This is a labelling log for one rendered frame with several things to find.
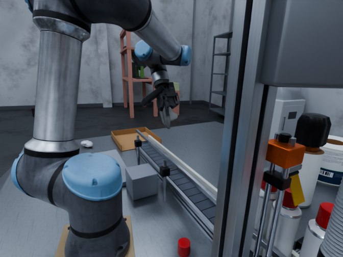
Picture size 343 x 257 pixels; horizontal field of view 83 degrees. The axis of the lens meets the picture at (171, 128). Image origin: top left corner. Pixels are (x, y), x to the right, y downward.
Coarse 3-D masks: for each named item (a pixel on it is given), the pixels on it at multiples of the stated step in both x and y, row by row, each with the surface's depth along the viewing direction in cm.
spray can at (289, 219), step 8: (288, 192) 36; (288, 200) 37; (272, 208) 39; (288, 208) 37; (296, 208) 37; (272, 216) 39; (280, 216) 37; (288, 216) 36; (296, 216) 36; (280, 224) 38; (288, 224) 37; (296, 224) 37; (280, 232) 38; (288, 232) 37; (296, 232) 38; (280, 240) 38; (288, 240) 38; (280, 248) 39; (288, 248) 39; (272, 256) 40; (288, 256) 39
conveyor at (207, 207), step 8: (144, 144) 113; (152, 152) 102; (160, 160) 94; (168, 176) 80; (176, 176) 80; (184, 176) 80; (176, 184) 74; (184, 184) 74; (192, 184) 75; (184, 192) 70; (192, 192) 70; (200, 192) 70; (192, 200) 65; (200, 200) 65; (208, 200) 65; (200, 208) 62; (208, 208) 62; (208, 216) 58
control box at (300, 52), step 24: (288, 0) 17; (312, 0) 17; (336, 0) 17; (288, 24) 18; (312, 24) 17; (336, 24) 17; (264, 48) 22; (288, 48) 18; (312, 48) 18; (336, 48) 18; (264, 72) 22; (288, 72) 19; (312, 72) 18; (336, 72) 18
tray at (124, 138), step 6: (114, 132) 140; (120, 132) 143; (126, 132) 145; (132, 132) 147; (144, 132) 149; (150, 132) 141; (114, 138) 130; (120, 138) 136; (126, 138) 136; (132, 138) 136; (156, 138) 132; (120, 144) 115; (126, 144) 125; (132, 144) 125; (126, 150) 116
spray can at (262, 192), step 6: (264, 186) 42; (276, 192) 42; (270, 198) 41; (258, 204) 43; (270, 204) 42; (258, 210) 43; (270, 210) 42; (258, 216) 44; (258, 222) 44; (264, 228) 43; (264, 234) 44; (252, 240) 46; (252, 246) 46; (252, 252) 47
